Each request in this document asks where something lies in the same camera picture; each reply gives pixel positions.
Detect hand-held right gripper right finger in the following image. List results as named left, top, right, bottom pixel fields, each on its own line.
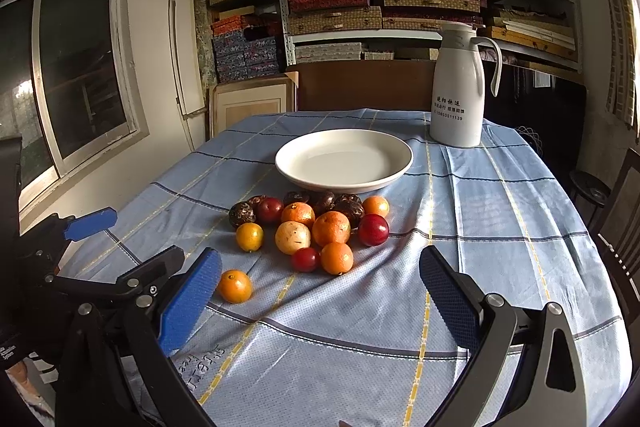
left=419, top=246, right=588, bottom=427

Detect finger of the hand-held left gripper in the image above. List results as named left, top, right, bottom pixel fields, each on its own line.
left=44, top=245, right=187, bottom=308
left=20, top=207, right=119, bottom=273

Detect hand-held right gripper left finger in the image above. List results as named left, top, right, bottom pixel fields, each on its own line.
left=55, top=247, right=223, bottom=427

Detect yellow citrus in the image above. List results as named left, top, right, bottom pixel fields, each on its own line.
left=235, top=223, right=264, bottom=253

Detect large red plum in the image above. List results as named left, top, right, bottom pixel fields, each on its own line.
left=357, top=213, right=390, bottom=247

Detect pale yellow-orange round fruit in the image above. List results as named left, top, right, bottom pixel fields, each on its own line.
left=274, top=221, right=312, bottom=256

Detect small red plum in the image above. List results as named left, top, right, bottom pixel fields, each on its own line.
left=291, top=247, right=321, bottom=273

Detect small orange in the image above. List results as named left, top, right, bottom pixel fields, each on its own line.
left=362, top=196, right=390, bottom=219

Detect large orange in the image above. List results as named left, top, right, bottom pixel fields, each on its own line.
left=311, top=210, right=352, bottom=248

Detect white plate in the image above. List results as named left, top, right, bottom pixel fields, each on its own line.
left=274, top=129, right=414, bottom=194

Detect person's left hand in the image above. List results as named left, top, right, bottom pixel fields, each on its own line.
left=7, top=359, right=40, bottom=408

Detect black round stool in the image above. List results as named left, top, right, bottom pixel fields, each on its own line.
left=569, top=169, right=612, bottom=210

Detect dark wooden chair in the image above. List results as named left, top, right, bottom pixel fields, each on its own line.
left=587, top=148, right=640, bottom=323

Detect pale wooden strips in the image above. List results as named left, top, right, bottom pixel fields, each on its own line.
left=167, top=0, right=207, bottom=122

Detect white thermos jug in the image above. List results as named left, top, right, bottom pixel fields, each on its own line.
left=429, top=22, right=502, bottom=148

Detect mottled grey-green panel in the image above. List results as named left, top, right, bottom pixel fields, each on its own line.
left=192, top=0, right=220, bottom=86

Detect pile of blue patterned boxes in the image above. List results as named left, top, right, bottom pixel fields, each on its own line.
left=211, top=34, right=282, bottom=84

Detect brown wooden board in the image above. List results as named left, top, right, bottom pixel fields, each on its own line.
left=297, top=59, right=441, bottom=112

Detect bamboo blind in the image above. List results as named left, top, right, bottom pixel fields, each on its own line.
left=597, top=0, right=640, bottom=130

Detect window with grey frame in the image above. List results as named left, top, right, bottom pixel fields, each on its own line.
left=0, top=0, right=151, bottom=218

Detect wooden picture frame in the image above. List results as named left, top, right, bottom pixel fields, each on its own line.
left=209, top=74, right=297, bottom=138

